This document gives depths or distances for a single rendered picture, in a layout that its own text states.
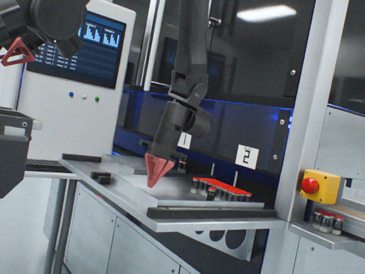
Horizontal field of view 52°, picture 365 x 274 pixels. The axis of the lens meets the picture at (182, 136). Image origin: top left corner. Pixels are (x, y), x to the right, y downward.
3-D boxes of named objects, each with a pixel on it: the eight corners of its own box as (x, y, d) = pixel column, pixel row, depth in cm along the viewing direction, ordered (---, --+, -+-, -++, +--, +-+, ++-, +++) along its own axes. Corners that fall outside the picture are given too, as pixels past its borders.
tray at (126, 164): (175, 169, 157) (177, 161, 156) (214, 185, 135) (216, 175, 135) (100, 162, 137) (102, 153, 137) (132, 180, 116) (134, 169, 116)
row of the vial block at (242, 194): (205, 192, 117) (208, 178, 117) (244, 210, 103) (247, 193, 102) (200, 192, 116) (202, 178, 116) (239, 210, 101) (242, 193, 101)
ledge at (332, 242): (320, 229, 105) (321, 223, 105) (363, 247, 95) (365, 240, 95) (288, 230, 97) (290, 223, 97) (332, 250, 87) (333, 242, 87)
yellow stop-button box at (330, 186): (315, 196, 100) (321, 170, 99) (339, 204, 94) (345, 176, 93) (297, 195, 95) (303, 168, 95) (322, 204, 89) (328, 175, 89)
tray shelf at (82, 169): (168, 170, 161) (169, 166, 161) (301, 227, 104) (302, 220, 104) (57, 162, 133) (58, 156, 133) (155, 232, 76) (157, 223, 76)
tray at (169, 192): (204, 190, 122) (206, 179, 122) (262, 215, 101) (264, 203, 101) (108, 185, 103) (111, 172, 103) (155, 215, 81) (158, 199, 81)
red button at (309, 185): (307, 191, 94) (310, 176, 94) (320, 195, 91) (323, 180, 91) (297, 191, 92) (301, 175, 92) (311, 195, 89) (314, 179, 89)
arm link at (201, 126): (175, 73, 90) (197, 80, 83) (205, 91, 97) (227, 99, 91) (153, 117, 90) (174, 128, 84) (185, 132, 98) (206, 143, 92)
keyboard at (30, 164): (103, 168, 168) (104, 163, 168) (117, 176, 157) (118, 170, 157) (8, 162, 144) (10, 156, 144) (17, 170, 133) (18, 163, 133)
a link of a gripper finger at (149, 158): (173, 195, 86) (186, 157, 87) (148, 188, 82) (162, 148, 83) (158, 188, 92) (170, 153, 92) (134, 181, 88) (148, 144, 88)
